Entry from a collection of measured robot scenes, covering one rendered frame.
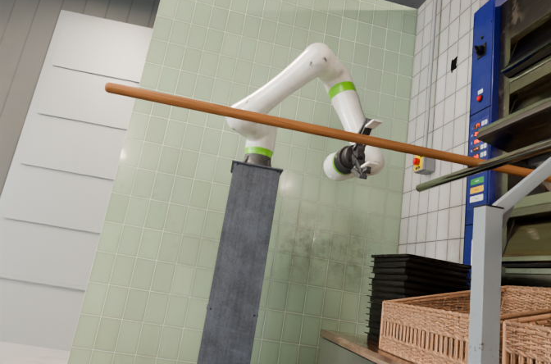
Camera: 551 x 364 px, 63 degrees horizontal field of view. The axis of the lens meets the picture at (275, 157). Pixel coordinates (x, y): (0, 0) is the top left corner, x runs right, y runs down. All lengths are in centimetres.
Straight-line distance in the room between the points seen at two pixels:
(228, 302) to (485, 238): 113
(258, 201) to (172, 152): 77
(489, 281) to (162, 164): 186
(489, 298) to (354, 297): 166
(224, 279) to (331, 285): 86
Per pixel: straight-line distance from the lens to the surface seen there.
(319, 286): 255
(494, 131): 188
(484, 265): 101
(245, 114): 132
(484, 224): 102
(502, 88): 219
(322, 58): 181
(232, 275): 187
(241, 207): 189
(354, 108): 184
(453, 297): 175
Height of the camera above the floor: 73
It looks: 15 degrees up
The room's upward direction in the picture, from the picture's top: 9 degrees clockwise
